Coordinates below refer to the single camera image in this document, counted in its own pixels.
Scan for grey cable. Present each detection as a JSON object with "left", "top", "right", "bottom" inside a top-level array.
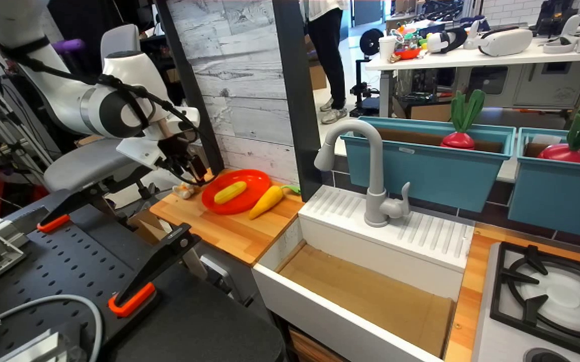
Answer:
[{"left": 0, "top": 291, "right": 106, "bottom": 362}]

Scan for yellow banana toy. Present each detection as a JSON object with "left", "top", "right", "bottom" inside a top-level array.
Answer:
[{"left": 247, "top": 183, "right": 302, "bottom": 221}]

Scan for grey office chair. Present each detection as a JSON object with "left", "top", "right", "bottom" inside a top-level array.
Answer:
[{"left": 41, "top": 22, "right": 201, "bottom": 208}]

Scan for black frame post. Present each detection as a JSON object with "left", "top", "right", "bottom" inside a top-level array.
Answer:
[
  {"left": 271, "top": 0, "right": 327, "bottom": 201},
  {"left": 154, "top": 0, "right": 226, "bottom": 176}
]

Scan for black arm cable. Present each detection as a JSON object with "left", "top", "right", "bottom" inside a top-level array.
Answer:
[{"left": 0, "top": 26, "right": 201, "bottom": 136}]

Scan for person in black trousers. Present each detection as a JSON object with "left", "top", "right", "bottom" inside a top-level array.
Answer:
[{"left": 302, "top": 0, "right": 351, "bottom": 126}]

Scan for colourful toys pile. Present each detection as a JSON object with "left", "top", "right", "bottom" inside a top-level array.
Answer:
[{"left": 394, "top": 22, "right": 435, "bottom": 61}]

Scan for toy stove with black grates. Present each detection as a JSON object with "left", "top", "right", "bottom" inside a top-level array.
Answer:
[{"left": 473, "top": 238, "right": 580, "bottom": 362}]

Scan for white toy sink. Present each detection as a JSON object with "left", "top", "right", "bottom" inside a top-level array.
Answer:
[{"left": 252, "top": 185, "right": 477, "bottom": 362}]

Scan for black filament spool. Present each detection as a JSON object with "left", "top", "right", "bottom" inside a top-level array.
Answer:
[{"left": 358, "top": 26, "right": 387, "bottom": 58}]

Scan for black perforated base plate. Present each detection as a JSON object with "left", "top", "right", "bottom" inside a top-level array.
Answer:
[{"left": 0, "top": 198, "right": 171, "bottom": 362}]

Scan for white cup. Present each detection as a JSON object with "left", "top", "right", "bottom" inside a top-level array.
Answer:
[{"left": 377, "top": 33, "right": 400, "bottom": 64}]

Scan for white work table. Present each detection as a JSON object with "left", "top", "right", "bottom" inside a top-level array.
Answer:
[{"left": 362, "top": 38, "right": 580, "bottom": 118}]

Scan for grey toy faucet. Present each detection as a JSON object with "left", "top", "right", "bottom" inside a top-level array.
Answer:
[{"left": 312, "top": 116, "right": 415, "bottom": 228}]

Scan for black clamp with orange handle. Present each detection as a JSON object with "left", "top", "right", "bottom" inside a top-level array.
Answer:
[
  {"left": 37, "top": 186, "right": 107, "bottom": 235},
  {"left": 107, "top": 223, "right": 201, "bottom": 320}
]

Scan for red toy radish green leaves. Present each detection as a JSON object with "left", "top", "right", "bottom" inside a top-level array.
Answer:
[
  {"left": 440, "top": 86, "right": 487, "bottom": 150},
  {"left": 539, "top": 106, "right": 580, "bottom": 165}
]

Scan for light wooden counter board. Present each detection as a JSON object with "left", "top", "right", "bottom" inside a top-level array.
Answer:
[{"left": 147, "top": 167, "right": 307, "bottom": 268}]

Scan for white VR headset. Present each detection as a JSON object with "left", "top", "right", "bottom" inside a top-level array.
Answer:
[{"left": 477, "top": 23, "right": 537, "bottom": 58}]

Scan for teal planter box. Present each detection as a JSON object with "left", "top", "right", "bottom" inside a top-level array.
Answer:
[
  {"left": 338, "top": 114, "right": 519, "bottom": 215},
  {"left": 507, "top": 124, "right": 580, "bottom": 243}
]

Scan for orange plastic plate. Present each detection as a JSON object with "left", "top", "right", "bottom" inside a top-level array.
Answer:
[{"left": 200, "top": 167, "right": 277, "bottom": 217}]

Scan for grey wood-print backdrop panel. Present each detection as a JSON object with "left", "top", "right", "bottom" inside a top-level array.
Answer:
[{"left": 166, "top": 0, "right": 301, "bottom": 186}]

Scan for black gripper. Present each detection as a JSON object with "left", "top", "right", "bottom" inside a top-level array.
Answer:
[{"left": 158, "top": 132, "right": 209, "bottom": 186}]

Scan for purple roller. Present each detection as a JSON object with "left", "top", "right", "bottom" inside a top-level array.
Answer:
[{"left": 52, "top": 35, "right": 86, "bottom": 56}]

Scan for aluminium frame rack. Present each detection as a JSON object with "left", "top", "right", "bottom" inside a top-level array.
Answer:
[{"left": 0, "top": 46, "right": 65, "bottom": 169}]

